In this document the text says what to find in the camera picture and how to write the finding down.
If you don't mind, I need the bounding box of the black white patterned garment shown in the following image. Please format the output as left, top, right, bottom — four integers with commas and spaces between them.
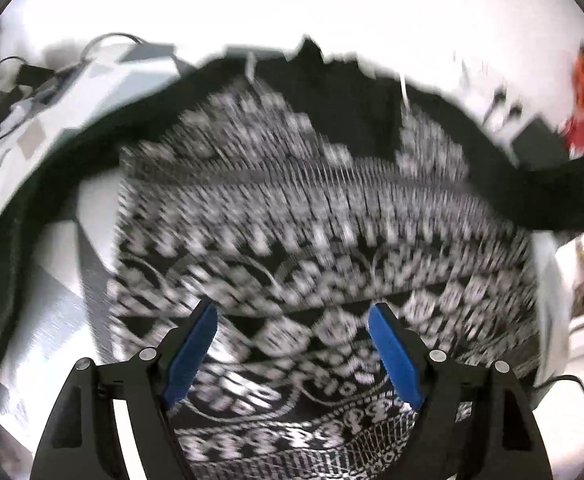
0, 37, 584, 480

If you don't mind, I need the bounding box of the geometric patterned bed sheet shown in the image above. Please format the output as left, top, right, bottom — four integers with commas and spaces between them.
0, 44, 192, 450

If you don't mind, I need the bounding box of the black power adapter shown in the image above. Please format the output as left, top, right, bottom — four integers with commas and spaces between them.
511, 115, 569, 170

